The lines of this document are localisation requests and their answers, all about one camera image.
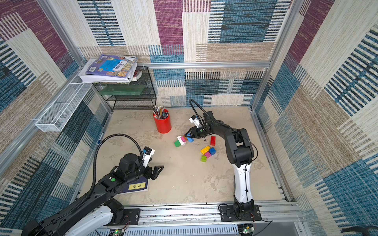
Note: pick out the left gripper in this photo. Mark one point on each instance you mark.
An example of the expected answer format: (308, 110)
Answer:
(155, 173)

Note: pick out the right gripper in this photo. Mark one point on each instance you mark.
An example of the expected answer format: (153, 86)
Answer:
(195, 132)

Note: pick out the white lego brick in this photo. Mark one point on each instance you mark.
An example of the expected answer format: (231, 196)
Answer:
(181, 141)

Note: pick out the dark green lego brick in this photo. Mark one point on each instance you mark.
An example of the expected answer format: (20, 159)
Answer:
(177, 143)

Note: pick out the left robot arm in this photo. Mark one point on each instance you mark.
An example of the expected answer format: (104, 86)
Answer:
(97, 208)

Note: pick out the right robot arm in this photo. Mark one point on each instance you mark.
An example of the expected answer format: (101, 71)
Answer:
(239, 152)

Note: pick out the red lego brick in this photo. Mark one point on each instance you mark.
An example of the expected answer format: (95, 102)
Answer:
(213, 141)

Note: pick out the yellow lego brick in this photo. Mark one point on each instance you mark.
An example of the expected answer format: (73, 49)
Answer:
(205, 149)

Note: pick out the dark blue notebook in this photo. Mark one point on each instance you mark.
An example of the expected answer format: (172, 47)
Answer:
(136, 186)

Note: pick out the red pencil cup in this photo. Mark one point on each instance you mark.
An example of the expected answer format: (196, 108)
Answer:
(163, 125)

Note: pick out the pencils in cup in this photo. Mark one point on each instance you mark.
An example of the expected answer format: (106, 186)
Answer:
(160, 113)

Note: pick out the green tray on shelf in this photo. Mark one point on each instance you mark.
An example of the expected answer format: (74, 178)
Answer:
(122, 90)

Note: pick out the stack of books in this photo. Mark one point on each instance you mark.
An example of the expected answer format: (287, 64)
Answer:
(110, 68)

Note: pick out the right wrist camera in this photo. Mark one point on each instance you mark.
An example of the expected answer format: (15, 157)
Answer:
(195, 120)

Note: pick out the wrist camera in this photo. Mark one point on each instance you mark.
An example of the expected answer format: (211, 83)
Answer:
(148, 153)
(195, 120)

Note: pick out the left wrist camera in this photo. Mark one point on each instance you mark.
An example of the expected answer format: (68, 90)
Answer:
(148, 153)

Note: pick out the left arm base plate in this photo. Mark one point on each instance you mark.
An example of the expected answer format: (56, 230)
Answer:
(129, 216)

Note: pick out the black wire shelf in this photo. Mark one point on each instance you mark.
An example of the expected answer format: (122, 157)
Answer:
(136, 95)

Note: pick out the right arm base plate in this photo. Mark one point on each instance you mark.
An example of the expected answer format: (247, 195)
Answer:
(230, 213)

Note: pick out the white wire basket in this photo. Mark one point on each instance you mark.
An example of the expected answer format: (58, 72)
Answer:
(55, 118)

